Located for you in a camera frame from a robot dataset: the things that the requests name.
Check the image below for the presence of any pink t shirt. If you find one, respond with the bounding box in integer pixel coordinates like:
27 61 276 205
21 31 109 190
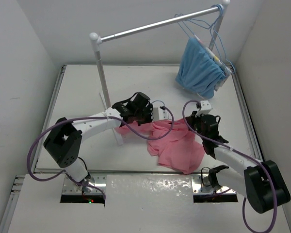
115 119 205 174

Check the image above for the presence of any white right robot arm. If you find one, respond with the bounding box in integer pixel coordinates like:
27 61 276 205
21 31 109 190
184 111 291 214

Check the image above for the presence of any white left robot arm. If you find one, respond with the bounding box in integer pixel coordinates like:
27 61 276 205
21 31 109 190
43 92 153 183

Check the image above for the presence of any patterned garment on hanger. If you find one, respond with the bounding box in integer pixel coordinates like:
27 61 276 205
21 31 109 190
194 35 232 91

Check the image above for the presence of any blue t shirt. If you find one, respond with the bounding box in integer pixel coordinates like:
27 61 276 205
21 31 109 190
176 37 227 100

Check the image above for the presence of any white clothes rack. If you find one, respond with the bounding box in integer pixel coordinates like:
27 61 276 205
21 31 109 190
89 0 231 146

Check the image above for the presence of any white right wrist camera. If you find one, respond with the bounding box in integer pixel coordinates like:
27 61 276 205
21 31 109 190
196 100 212 116

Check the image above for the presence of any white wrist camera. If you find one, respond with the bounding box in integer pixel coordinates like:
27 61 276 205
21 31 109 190
152 107 169 122
196 100 212 116

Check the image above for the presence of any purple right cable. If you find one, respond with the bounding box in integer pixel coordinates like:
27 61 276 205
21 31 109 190
182 100 279 233

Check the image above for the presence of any purple cable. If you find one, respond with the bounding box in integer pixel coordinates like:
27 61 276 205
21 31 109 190
26 100 177 202
182 100 279 233

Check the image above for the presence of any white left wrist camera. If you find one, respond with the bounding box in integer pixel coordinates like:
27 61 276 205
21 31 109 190
152 107 169 122

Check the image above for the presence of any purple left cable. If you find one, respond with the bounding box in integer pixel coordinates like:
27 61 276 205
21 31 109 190
26 100 177 202

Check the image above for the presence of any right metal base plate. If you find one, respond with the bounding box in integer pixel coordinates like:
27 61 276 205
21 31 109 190
191 173 236 196

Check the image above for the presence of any metal base plate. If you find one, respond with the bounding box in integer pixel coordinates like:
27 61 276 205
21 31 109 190
191 173 236 196
62 173 107 196

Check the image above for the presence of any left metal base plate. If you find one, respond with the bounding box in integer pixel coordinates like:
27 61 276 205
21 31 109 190
62 173 107 196

